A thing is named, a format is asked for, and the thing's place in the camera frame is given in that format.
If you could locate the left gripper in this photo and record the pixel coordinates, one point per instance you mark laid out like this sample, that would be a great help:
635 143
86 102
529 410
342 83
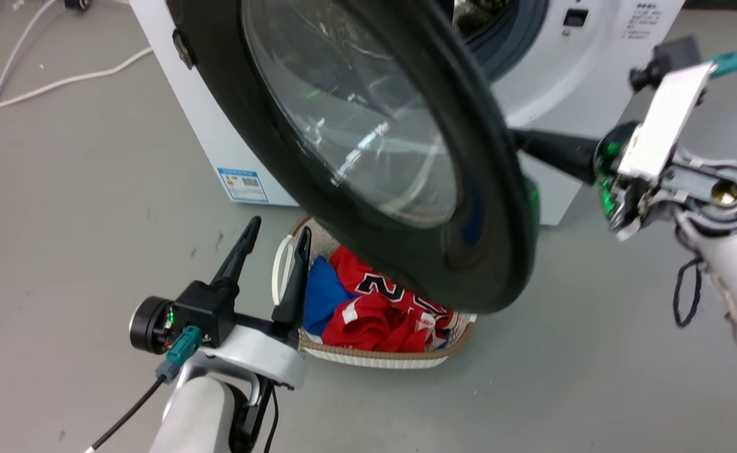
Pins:
201 311

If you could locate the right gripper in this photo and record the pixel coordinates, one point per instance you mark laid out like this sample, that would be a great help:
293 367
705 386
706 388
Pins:
626 170

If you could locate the black round washing machine door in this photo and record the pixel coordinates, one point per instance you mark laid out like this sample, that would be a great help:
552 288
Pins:
368 132

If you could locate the white washing machine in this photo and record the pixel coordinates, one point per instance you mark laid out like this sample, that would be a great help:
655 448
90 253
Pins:
557 94

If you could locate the blue garment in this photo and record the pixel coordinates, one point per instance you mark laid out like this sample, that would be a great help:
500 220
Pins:
325 296

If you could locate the blue energy label sticker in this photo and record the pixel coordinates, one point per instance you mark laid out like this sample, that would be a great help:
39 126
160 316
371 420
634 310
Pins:
242 185

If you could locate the red sports jersey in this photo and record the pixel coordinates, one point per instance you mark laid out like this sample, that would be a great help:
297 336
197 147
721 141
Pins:
381 318

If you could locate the woven laundry basket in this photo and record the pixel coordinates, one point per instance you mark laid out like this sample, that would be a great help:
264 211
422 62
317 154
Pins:
381 358

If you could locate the small black floor object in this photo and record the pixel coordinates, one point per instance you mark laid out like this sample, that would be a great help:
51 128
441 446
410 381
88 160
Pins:
77 4

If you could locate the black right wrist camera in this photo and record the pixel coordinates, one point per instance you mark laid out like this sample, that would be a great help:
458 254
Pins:
664 61

